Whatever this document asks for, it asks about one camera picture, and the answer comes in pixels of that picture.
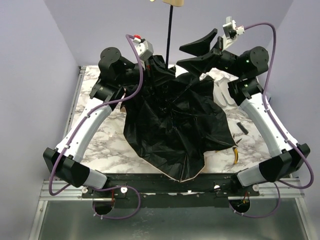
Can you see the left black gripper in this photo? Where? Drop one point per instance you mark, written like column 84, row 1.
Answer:
column 155, row 69

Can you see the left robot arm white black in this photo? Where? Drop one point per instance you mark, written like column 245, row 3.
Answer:
column 120, row 80

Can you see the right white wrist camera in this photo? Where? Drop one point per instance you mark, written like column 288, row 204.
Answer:
column 231, row 32

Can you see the black hex key holder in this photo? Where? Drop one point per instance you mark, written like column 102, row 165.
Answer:
column 242, row 128

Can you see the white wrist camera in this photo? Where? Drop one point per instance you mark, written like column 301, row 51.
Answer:
column 231, row 32
column 142, row 48

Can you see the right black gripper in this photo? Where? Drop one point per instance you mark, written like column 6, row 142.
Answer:
column 215, row 51

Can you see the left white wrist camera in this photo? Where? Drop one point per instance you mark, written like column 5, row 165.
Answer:
column 142, row 48

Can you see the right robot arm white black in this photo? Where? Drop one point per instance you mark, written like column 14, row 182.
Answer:
column 287, row 154

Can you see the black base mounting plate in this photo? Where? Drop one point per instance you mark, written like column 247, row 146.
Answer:
column 156, row 190

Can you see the beige folding umbrella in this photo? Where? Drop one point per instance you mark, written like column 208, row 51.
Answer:
column 173, row 125

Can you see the yellow handled pliers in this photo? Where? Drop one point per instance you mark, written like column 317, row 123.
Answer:
column 235, row 151

